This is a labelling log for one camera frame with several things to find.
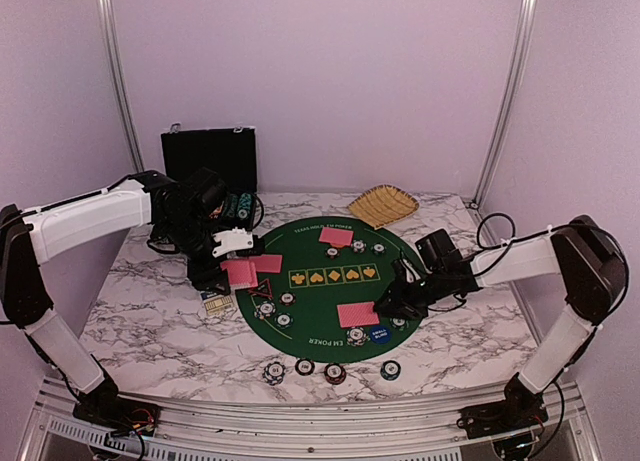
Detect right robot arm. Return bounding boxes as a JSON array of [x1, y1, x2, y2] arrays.
[[374, 215, 630, 429]]

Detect front aluminium rail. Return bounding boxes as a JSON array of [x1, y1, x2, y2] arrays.
[[3, 377, 603, 460]]

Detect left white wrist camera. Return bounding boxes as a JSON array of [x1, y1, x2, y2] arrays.
[[212, 228, 254, 258]]

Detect placed fifty chip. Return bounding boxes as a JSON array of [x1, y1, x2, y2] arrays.
[[372, 243, 386, 255], [390, 318, 409, 331], [275, 313, 294, 329]]

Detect blue ten chip stack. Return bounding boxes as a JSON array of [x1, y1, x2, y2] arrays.
[[263, 361, 286, 386]]

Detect right aluminium frame post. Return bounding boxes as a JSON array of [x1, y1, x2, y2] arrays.
[[471, 0, 538, 209]]

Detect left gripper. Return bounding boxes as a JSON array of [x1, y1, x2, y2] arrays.
[[160, 212, 231, 295]]

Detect teal chip row in case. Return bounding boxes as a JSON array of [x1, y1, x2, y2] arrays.
[[236, 193, 253, 220]]

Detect aluminium frame post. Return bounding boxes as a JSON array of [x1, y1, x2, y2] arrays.
[[471, 0, 538, 209], [97, 0, 145, 173]]

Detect round green poker mat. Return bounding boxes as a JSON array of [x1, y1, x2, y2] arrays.
[[237, 216, 421, 364]]

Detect blue small blind button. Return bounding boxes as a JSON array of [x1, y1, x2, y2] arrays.
[[368, 325, 392, 345]]

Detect left aluminium frame post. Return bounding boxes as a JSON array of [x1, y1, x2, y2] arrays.
[[97, 0, 145, 173]]

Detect red-backed playing card deck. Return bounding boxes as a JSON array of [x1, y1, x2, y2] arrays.
[[221, 259, 258, 289]]

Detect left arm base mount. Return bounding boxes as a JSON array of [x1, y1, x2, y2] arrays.
[[73, 398, 160, 435]]

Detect triangular all-in button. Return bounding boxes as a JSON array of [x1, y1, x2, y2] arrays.
[[248, 279, 273, 300]]

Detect green chip row in case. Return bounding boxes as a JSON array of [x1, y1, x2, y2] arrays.
[[222, 193, 239, 219]]

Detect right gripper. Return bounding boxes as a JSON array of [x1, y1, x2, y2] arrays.
[[373, 269, 448, 320]]

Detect placed hundred chip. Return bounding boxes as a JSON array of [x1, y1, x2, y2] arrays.
[[325, 247, 340, 259], [279, 292, 296, 306]]

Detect green fifty chip stack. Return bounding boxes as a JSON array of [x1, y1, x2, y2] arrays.
[[380, 360, 401, 381]]

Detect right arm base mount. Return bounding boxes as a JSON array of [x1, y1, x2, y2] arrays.
[[456, 401, 549, 439]]

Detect hundred chip front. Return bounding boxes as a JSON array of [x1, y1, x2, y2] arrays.
[[294, 358, 315, 376]]

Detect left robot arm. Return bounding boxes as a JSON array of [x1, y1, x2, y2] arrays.
[[1, 168, 230, 426]]

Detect blue gold card box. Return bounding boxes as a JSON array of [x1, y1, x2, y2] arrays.
[[200, 292, 236, 316]]

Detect woven bamboo tray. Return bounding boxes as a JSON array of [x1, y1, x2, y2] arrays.
[[348, 184, 419, 230]]

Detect placed ten chips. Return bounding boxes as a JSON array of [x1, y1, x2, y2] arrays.
[[254, 301, 277, 320], [346, 327, 368, 347], [351, 239, 366, 253]]

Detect dealt card seat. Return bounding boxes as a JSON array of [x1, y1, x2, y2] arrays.
[[250, 254, 283, 274], [319, 227, 354, 247]]

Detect black poker chip case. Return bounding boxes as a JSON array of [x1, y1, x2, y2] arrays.
[[161, 127, 257, 229]]

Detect dealt card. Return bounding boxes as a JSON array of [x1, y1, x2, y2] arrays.
[[337, 302, 379, 328]]

